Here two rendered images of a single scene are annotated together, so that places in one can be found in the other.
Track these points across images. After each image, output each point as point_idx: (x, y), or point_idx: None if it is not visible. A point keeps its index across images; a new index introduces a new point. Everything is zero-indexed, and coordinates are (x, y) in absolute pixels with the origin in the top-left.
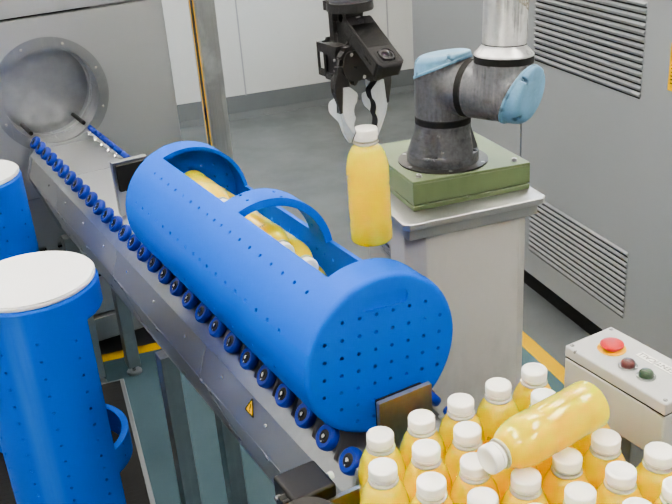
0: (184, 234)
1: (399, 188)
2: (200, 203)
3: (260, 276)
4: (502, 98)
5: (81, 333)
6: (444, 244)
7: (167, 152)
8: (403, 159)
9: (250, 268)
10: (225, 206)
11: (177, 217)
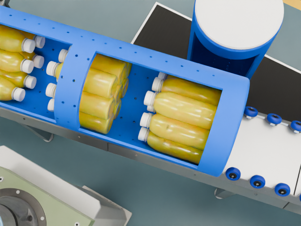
0: (126, 42)
1: (27, 181)
2: (122, 50)
3: (17, 12)
4: None
5: (192, 27)
6: None
7: (226, 95)
8: (35, 206)
9: (30, 16)
10: (91, 47)
11: (143, 48)
